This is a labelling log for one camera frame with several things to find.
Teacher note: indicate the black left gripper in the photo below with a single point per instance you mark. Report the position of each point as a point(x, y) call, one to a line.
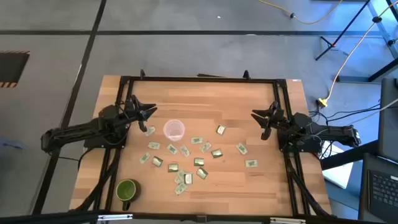
point(143, 127)

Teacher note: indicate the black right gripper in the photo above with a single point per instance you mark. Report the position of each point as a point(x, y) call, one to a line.
point(266, 133)

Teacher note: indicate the pale green Stevia packet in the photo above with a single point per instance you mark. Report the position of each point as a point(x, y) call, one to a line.
point(178, 175)
point(205, 147)
point(241, 148)
point(153, 145)
point(184, 151)
point(251, 163)
point(144, 158)
point(172, 149)
point(181, 188)
point(196, 140)
point(151, 131)

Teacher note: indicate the clear plastic cup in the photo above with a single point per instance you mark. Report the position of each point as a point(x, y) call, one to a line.
point(174, 130)

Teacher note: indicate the dark green Truvia packet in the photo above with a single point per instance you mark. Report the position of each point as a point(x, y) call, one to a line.
point(188, 178)
point(157, 161)
point(199, 161)
point(220, 129)
point(173, 167)
point(201, 173)
point(216, 153)

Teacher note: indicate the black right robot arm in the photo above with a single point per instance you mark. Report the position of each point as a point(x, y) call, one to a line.
point(329, 132)

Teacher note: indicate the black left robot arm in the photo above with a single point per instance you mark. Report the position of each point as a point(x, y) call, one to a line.
point(77, 130)

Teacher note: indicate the green ceramic mug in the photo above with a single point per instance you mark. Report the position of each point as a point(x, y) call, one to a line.
point(126, 189)

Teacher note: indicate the black desk beam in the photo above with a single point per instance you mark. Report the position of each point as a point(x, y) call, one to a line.
point(348, 155)

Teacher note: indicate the white board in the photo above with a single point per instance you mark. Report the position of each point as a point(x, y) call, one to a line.
point(339, 174)

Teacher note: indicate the black metal stand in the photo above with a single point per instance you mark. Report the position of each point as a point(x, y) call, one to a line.
point(342, 30)

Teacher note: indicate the dark grey monitor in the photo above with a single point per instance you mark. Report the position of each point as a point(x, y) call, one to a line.
point(388, 124)

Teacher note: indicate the blue object on floor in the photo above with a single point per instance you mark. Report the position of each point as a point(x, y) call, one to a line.
point(11, 144)

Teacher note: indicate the black floor hatch striped border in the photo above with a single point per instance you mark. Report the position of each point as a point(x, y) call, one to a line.
point(12, 67)

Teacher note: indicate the black laptop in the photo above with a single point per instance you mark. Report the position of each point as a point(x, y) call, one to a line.
point(384, 193)

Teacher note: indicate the black bar with silver brackets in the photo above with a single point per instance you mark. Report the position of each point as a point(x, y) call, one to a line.
point(46, 217)

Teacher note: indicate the black metal table frame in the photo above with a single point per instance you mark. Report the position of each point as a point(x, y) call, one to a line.
point(202, 79)

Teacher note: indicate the small black table camera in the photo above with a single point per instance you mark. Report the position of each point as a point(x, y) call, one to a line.
point(201, 218)

